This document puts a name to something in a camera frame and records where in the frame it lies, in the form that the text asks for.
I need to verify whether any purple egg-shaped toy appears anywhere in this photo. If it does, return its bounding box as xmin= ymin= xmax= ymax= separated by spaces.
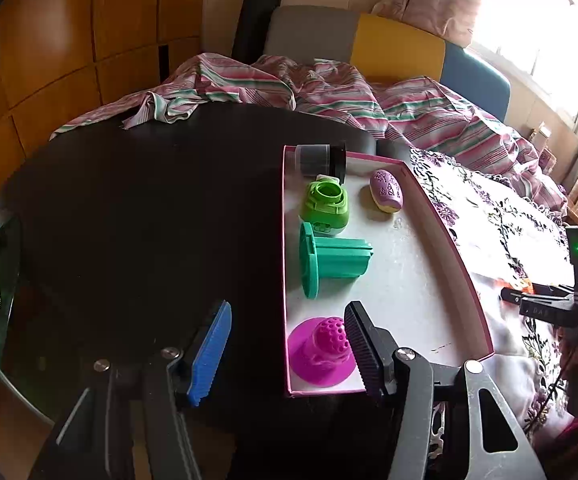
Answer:
xmin=370 ymin=169 xmax=404 ymax=214

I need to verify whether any teal plastic spool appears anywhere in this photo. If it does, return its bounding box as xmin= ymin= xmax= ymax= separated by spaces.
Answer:
xmin=298 ymin=221 xmax=374 ymax=300

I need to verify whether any black rolled mat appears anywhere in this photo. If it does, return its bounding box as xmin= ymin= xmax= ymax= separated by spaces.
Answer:
xmin=232 ymin=0 xmax=284 ymax=64

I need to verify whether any white embroidered floral tablecloth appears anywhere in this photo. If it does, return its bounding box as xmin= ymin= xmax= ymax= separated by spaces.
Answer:
xmin=405 ymin=147 xmax=578 ymax=461

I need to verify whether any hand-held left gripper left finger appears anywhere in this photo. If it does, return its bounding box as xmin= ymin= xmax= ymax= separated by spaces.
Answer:
xmin=34 ymin=300 xmax=232 ymax=480

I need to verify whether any window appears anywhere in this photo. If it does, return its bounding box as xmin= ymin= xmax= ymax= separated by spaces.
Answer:
xmin=469 ymin=0 xmax=578 ymax=137

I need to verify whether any light green round toy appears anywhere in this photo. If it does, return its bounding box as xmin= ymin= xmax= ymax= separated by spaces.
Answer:
xmin=299 ymin=179 xmax=351 ymax=237

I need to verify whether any grey yellow blue headboard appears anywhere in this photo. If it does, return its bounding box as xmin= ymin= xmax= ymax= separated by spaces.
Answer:
xmin=263 ymin=5 xmax=512 ymax=124

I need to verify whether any magenta suction cup toy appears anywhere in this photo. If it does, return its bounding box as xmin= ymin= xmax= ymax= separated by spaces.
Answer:
xmin=288 ymin=316 xmax=358 ymax=389

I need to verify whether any grey and black jar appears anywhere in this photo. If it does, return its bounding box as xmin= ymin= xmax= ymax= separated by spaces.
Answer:
xmin=294 ymin=143 xmax=348 ymax=182

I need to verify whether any pink striped blanket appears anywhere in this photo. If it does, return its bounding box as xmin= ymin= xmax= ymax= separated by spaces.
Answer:
xmin=50 ymin=52 xmax=570 ymax=217

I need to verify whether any pink patterned curtain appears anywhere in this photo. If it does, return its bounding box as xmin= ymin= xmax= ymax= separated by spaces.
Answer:
xmin=370 ymin=0 xmax=496 ymax=47

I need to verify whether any wooden wardrobe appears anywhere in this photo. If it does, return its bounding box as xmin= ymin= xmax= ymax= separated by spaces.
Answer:
xmin=0 ymin=0 xmax=206 ymax=221

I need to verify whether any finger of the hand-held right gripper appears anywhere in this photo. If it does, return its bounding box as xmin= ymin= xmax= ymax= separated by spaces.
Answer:
xmin=533 ymin=283 xmax=577 ymax=296
xmin=500 ymin=287 xmax=534 ymax=306

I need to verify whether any pink cardboard box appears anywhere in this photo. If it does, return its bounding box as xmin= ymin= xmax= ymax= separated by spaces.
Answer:
xmin=282 ymin=145 xmax=496 ymax=400

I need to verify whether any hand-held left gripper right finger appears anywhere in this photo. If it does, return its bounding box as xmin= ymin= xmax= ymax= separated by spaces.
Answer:
xmin=344 ymin=301 xmax=540 ymax=480

